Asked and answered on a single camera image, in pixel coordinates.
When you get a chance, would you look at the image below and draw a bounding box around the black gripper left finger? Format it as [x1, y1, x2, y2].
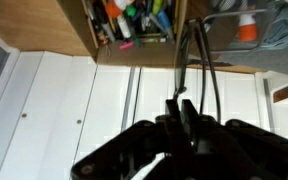
[70, 98, 186, 180]

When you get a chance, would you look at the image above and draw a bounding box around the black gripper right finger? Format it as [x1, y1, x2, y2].
[181, 98, 288, 180]

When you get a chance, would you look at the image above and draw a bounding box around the white low cabinet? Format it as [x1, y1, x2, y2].
[263, 70, 288, 141]

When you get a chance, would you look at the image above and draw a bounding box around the brown cardboard box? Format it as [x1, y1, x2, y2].
[56, 0, 189, 67]

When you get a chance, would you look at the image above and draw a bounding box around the grey floor rug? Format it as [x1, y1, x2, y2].
[217, 41, 288, 80]

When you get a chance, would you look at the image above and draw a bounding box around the pink highlighter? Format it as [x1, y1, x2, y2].
[118, 40, 136, 51]

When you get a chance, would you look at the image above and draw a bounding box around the white marker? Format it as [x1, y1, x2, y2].
[116, 14, 133, 40]

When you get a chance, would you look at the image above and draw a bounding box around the orange white bottle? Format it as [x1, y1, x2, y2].
[237, 12, 259, 43]

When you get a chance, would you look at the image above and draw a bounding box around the blue marker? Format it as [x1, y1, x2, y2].
[156, 10, 175, 36]

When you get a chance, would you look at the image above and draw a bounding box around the grey blue cloth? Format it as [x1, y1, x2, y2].
[259, 3, 288, 51]

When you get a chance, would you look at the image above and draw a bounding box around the orange capped marker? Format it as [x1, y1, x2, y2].
[104, 0, 123, 19]

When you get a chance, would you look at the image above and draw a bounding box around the green marker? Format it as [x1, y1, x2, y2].
[151, 0, 165, 16]

